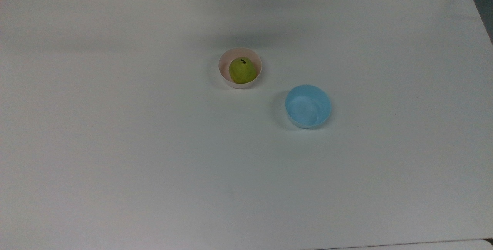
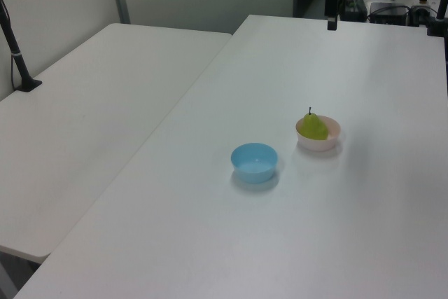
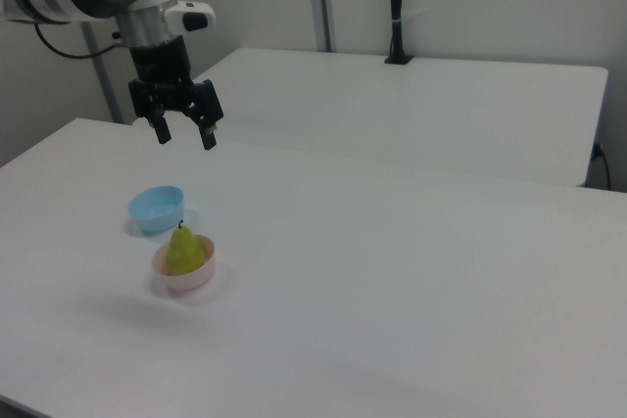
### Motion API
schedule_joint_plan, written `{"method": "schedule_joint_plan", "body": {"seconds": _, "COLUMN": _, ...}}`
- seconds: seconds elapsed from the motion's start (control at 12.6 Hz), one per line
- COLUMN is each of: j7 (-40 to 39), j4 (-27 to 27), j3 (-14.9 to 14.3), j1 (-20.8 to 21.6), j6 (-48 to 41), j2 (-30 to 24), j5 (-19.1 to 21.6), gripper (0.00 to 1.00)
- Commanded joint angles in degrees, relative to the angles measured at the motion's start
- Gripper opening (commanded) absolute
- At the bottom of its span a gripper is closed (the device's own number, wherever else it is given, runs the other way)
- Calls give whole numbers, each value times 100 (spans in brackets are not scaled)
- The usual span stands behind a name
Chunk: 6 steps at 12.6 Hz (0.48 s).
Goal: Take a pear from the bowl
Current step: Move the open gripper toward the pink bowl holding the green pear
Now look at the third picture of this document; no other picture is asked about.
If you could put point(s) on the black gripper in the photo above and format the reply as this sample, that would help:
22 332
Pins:
161 73

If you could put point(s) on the green pear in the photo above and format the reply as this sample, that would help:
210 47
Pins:
185 254

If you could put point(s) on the blue plastic bowl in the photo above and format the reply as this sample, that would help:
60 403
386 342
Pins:
157 215

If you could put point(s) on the pink plastic bowl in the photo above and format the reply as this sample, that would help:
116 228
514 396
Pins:
188 282

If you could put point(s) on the white side table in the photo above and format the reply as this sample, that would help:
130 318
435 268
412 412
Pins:
392 109

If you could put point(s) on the grey metal partition post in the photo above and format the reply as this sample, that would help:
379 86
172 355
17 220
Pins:
321 7

